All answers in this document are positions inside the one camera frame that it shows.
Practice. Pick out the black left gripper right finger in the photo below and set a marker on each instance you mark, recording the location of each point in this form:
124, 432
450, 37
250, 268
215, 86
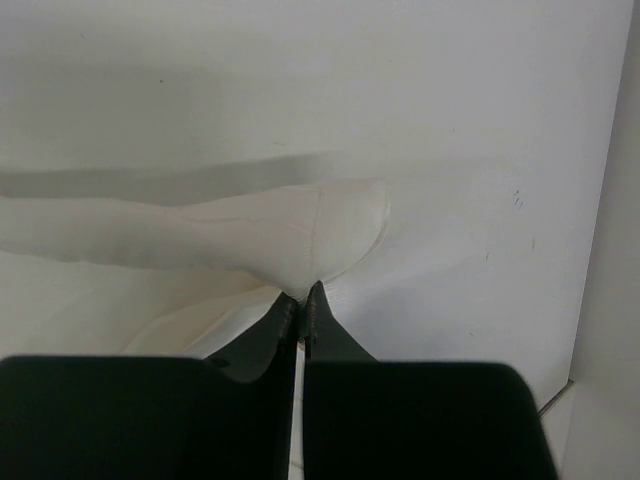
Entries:
365, 418

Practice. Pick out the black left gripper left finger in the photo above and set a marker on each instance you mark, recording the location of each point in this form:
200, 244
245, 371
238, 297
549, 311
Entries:
227, 416

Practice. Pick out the white pleated skirt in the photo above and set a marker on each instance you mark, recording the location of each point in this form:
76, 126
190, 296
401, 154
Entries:
222, 259

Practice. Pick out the aluminium table edge rail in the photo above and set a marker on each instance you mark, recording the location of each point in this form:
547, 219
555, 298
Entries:
556, 398

